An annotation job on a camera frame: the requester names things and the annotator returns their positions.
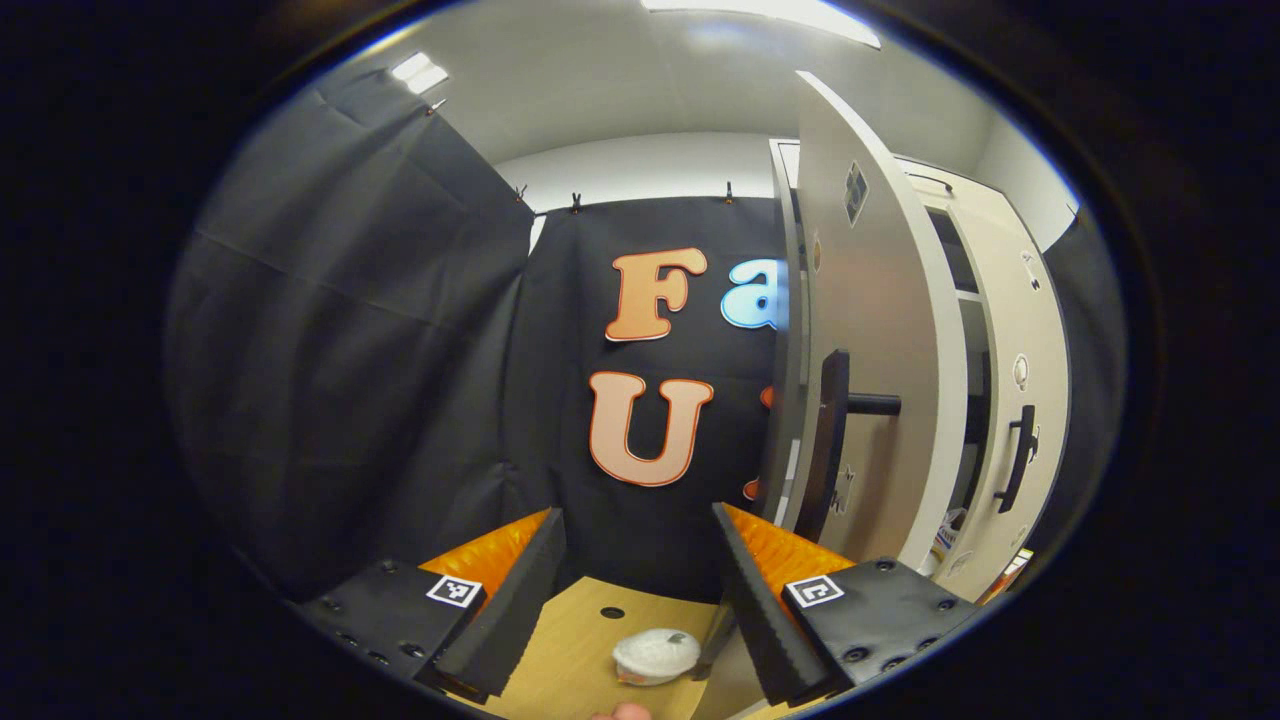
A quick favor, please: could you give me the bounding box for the small ceiling light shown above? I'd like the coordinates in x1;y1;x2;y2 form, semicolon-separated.
390;52;450;96

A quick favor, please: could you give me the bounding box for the black backdrop cloth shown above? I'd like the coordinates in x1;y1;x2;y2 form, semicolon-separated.
165;65;1129;606

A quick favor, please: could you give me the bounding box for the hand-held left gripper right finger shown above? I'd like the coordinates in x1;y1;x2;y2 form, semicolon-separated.
712;503;986;706

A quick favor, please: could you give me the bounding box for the black door handle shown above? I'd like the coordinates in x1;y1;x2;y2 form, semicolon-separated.
795;349;902;543
993;404;1041;515

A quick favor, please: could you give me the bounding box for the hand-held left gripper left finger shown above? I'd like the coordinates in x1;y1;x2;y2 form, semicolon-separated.
290;508;567;706

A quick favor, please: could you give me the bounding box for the white shoe cabinet door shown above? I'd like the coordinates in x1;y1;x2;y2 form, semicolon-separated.
790;70;969;573
925;185;1071;601

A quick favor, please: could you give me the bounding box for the white grey shoe cabinet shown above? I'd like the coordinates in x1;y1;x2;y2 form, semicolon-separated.
765;138;1001;561

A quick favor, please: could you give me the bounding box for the large ceiling light panel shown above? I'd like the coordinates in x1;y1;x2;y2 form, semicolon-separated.
640;0;883;49

